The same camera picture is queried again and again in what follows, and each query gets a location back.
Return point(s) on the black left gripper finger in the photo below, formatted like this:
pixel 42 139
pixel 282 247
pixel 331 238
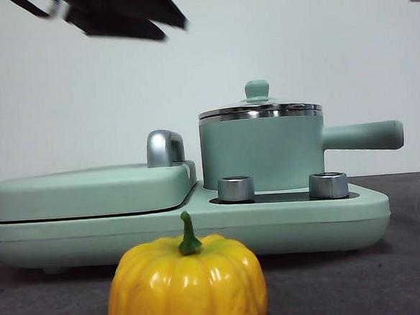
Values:
pixel 130 2
pixel 114 27

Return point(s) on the glass pot lid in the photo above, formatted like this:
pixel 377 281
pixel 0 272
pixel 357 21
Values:
pixel 257 89

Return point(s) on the yellow pumpkin with green stem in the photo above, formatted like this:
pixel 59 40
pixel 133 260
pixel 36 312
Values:
pixel 187 292

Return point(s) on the mint green grill cover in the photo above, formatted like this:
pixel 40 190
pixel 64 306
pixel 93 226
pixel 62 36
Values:
pixel 90 191

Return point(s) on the silver control knob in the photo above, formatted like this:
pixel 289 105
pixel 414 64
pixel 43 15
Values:
pixel 328 185
pixel 235 190

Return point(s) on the black control panel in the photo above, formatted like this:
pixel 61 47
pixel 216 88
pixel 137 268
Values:
pixel 283 196

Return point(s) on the mint green breakfast machine base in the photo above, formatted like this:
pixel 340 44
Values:
pixel 290 227

